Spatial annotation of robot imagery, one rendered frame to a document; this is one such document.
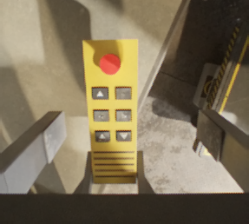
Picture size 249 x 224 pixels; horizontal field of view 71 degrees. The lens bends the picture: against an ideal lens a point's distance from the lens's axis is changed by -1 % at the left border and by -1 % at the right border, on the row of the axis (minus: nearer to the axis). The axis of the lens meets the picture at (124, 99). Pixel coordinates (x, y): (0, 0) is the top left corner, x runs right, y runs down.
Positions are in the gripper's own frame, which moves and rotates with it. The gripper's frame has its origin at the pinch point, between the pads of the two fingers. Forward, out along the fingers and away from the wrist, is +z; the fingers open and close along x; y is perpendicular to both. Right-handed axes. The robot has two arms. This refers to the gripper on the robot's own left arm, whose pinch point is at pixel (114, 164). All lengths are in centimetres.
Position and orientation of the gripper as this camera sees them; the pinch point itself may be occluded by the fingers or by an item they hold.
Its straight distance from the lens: 34.5
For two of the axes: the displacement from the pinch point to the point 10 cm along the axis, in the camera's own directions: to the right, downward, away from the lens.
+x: 10.0, -0.1, -0.1
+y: 0.1, 6.8, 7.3
